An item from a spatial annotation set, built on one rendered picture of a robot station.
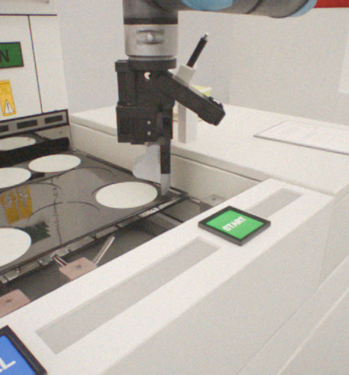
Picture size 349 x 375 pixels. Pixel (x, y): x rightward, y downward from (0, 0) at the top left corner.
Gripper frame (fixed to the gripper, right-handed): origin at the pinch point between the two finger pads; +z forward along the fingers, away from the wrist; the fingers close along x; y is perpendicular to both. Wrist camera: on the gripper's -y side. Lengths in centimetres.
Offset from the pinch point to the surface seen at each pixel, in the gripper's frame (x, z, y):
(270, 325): 23.2, 7.1, -12.0
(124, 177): -7.2, 1.2, 8.1
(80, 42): -206, -13, 59
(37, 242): 14.6, 1.3, 16.6
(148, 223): -0.5, 7.1, 3.3
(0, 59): -20.2, -18.1, 32.4
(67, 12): -201, -30, 64
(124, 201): 2.6, 1.2, 6.9
